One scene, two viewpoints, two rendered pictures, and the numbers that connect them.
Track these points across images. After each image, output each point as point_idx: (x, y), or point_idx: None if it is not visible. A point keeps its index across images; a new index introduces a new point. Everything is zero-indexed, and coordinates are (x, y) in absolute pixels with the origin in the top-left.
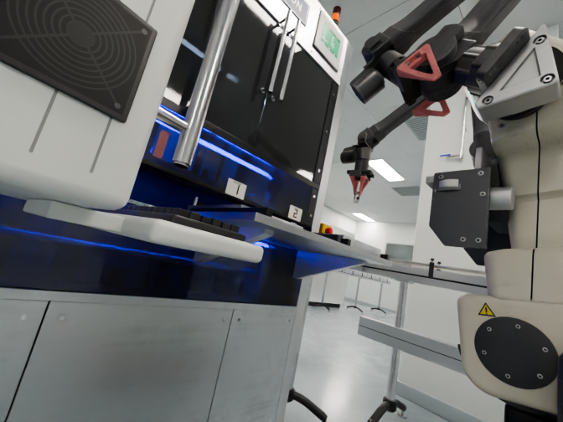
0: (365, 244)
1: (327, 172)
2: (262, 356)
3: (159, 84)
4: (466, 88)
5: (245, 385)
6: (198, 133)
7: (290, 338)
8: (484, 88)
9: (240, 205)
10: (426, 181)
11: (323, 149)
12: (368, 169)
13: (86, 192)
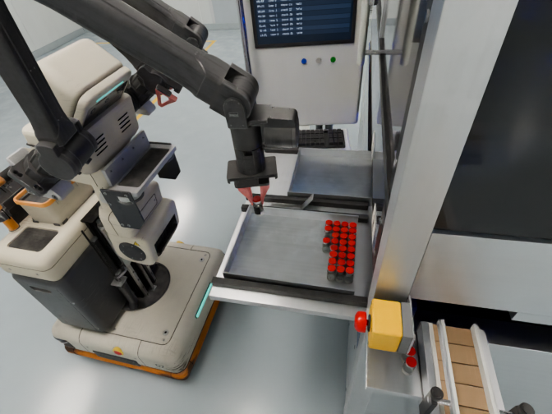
0: (236, 238)
1: (398, 180)
2: (352, 332)
3: None
4: (125, 79)
5: (351, 329)
6: None
7: (352, 366)
8: (149, 98)
9: (300, 148)
10: (176, 148)
11: (411, 95)
12: (236, 163)
13: None
